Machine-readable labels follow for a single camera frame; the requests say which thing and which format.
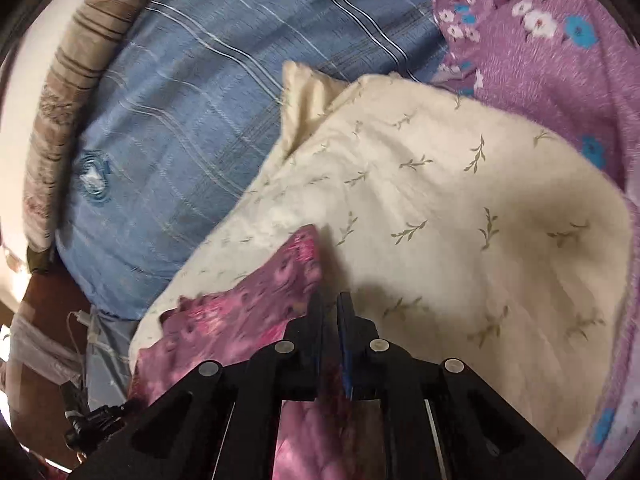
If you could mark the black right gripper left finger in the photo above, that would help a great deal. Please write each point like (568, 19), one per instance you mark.
(252, 393)

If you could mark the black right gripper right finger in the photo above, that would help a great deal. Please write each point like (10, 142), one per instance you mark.
(375, 369)

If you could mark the purple pink floral garment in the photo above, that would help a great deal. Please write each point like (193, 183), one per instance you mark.
(330, 438)

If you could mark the cream leaf-print pillow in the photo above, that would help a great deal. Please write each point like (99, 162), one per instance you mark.
(459, 229)

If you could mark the blue plaid bed sheet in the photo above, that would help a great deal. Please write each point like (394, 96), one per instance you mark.
(178, 128)

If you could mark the lilac floral blanket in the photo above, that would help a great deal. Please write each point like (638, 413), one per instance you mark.
(570, 65)

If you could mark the brown striped pillow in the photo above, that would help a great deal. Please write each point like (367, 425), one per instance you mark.
(91, 40)

